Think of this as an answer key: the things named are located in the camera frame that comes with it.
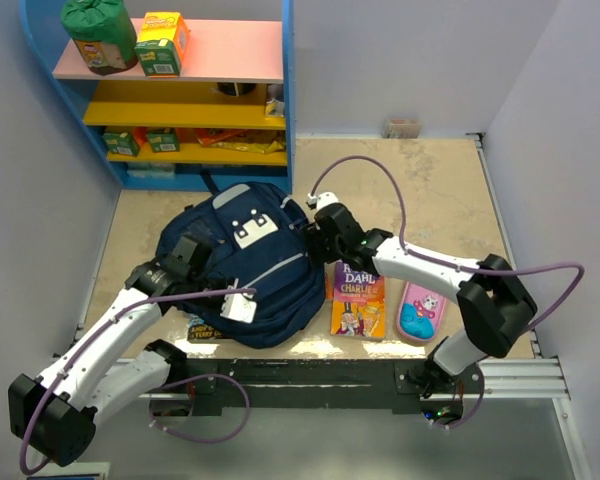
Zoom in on navy blue backpack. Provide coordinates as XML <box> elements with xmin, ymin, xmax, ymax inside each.
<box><xmin>156</xmin><ymin>181</ymin><xmax>326</xmax><ymax>349</ymax></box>

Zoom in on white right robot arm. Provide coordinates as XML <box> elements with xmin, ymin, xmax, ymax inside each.
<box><xmin>303</xmin><ymin>193</ymin><xmax>537</xmax><ymax>396</ymax></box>

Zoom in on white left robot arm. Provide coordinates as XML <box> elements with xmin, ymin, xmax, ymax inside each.
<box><xmin>7</xmin><ymin>236</ymin><xmax>227</xmax><ymax>474</ymax></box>

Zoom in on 169-storey treehouse book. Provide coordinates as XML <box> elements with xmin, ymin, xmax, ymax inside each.
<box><xmin>187</xmin><ymin>314</ymin><xmax>226</xmax><ymax>342</ymax></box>

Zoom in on Roald Dahl Charlie book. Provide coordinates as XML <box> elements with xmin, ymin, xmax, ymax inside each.
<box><xmin>330</xmin><ymin>261</ymin><xmax>387</xmax><ymax>341</ymax></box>

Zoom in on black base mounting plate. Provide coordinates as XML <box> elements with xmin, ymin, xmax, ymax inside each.
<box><xmin>144</xmin><ymin>359</ymin><xmax>483</xmax><ymax>416</ymax></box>

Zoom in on pink pencil case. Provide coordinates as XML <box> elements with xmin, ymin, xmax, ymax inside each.
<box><xmin>396</xmin><ymin>282</ymin><xmax>447</xmax><ymax>343</ymax></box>

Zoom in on orange yellow snack packets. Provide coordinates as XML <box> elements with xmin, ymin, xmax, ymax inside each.
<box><xmin>141</xmin><ymin>128</ymin><xmax>286</xmax><ymax>154</ymax></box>

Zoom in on green box right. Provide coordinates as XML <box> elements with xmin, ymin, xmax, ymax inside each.
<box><xmin>146</xmin><ymin>128</ymin><xmax>180</xmax><ymax>153</ymax></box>

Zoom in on blue shelf unit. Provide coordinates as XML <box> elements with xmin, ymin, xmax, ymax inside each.
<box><xmin>19</xmin><ymin>1</ymin><xmax>296</xmax><ymax>192</ymax></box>

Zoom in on green box left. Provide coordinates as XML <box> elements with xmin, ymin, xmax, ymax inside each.
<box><xmin>102</xmin><ymin>131</ymin><xmax>140</xmax><ymax>157</ymax></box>

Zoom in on yellow green carton box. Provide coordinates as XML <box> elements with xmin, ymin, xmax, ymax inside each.
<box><xmin>135</xmin><ymin>12</ymin><xmax>190</xmax><ymax>77</ymax></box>

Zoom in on green chips canister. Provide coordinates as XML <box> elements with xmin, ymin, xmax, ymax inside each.
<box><xmin>61</xmin><ymin>0</ymin><xmax>138</xmax><ymax>76</ymax></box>

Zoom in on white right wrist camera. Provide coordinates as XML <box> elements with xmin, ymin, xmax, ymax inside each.
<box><xmin>306</xmin><ymin>192</ymin><xmax>339</xmax><ymax>211</ymax></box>

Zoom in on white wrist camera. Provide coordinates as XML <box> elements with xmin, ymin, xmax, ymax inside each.
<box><xmin>306</xmin><ymin>192</ymin><xmax>339</xmax><ymax>211</ymax></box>
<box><xmin>220</xmin><ymin>279</ymin><xmax>257</xmax><ymax>324</ymax></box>

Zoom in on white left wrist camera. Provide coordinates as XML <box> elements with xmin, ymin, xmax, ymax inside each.
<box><xmin>220</xmin><ymin>279</ymin><xmax>257</xmax><ymax>324</ymax></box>

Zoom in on aluminium rail frame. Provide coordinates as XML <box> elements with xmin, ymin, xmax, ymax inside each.
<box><xmin>19</xmin><ymin>134</ymin><xmax>591</xmax><ymax>480</ymax></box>

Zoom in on small brown box at wall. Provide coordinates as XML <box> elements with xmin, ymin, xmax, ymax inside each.
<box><xmin>382</xmin><ymin>118</ymin><xmax>421</xmax><ymax>139</ymax></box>

